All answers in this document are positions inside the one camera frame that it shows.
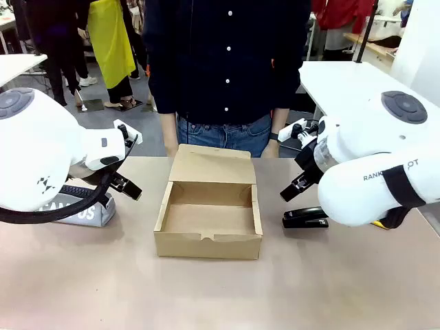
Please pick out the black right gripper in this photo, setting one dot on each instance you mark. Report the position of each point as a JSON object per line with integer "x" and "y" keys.
{"x": 309, "y": 161}

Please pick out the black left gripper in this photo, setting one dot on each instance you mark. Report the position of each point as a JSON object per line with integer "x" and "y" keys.
{"x": 106, "y": 175}

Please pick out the brown cardboard box with lid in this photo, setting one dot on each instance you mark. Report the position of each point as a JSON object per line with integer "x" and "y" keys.
{"x": 206, "y": 245}

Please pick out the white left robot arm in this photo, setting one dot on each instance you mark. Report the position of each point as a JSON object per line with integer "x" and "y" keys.
{"x": 34, "y": 154}

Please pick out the person's bare left forearm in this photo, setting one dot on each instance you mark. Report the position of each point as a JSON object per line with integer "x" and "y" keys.
{"x": 279, "y": 120}

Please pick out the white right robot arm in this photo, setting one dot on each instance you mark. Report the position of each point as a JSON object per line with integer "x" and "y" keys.
{"x": 361, "y": 137}

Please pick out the person's bare right forearm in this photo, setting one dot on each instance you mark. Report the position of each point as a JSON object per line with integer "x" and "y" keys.
{"x": 168, "y": 127}

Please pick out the person's left hand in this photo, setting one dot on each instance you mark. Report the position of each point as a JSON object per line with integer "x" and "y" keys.
{"x": 271, "y": 149}

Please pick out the person's right hand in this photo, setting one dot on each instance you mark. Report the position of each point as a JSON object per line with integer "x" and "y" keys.
{"x": 171, "y": 152}

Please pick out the grey zip pouch white lettering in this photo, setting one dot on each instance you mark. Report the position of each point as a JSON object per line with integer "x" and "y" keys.
{"x": 104, "y": 208}

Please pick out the black stapler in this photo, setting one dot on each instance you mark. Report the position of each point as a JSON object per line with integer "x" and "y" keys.
{"x": 304, "y": 222}

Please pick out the black wristwatch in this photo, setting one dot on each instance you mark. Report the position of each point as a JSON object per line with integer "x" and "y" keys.
{"x": 274, "y": 136}

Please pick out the small yellow tool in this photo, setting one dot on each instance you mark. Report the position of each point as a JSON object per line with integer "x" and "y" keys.
{"x": 378, "y": 223}

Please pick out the white table with grey legs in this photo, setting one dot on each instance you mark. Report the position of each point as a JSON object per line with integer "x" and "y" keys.
{"x": 343, "y": 82}

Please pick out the person in dark buttoned shirt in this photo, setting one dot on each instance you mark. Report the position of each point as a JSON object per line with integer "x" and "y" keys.
{"x": 223, "y": 62}

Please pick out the bystander in yellow apron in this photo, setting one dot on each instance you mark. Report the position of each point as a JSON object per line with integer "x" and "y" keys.
{"x": 110, "y": 41}

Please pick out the wooden top workbench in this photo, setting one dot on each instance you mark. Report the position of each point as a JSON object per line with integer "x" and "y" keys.
{"x": 378, "y": 48}

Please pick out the white table with thin legs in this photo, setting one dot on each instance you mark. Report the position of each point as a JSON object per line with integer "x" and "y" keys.
{"x": 17, "y": 67}

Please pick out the black pole stand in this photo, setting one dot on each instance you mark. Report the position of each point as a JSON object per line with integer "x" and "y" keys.
{"x": 366, "y": 38}

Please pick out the bystander in black clothes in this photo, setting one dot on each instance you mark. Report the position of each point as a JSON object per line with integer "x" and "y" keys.
{"x": 58, "y": 34}

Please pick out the bystander in red jacket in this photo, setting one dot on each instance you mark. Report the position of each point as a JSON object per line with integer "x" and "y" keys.
{"x": 337, "y": 13}

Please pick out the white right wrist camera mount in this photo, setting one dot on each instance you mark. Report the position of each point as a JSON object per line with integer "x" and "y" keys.
{"x": 287, "y": 132}

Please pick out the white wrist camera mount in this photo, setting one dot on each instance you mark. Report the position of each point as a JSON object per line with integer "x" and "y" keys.
{"x": 287, "y": 132}
{"x": 118, "y": 122}

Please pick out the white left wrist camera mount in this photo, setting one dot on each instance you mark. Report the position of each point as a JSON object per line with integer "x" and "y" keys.
{"x": 118, "y": 122}

